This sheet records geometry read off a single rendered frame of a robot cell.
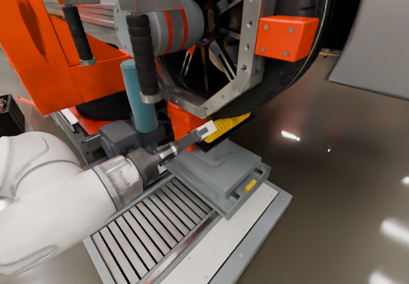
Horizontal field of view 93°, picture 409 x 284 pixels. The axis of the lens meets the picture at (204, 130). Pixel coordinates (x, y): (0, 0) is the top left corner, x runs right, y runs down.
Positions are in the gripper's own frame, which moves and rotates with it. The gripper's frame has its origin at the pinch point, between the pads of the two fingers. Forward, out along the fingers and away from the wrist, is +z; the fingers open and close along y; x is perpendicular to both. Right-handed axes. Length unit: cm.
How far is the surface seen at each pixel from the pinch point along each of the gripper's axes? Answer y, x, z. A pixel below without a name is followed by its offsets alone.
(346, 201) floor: -16, -73, 70
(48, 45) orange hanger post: -36, 55, -15
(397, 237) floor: 0, -88, 65
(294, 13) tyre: 24.7, 11.9, 17.4
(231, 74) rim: -0.1, 11.3, 20.8
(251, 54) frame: 16.7, 9.3, 9.2
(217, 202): -34.8, -30.7, 11.8
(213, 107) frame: -2.9, 4.7, 9.4
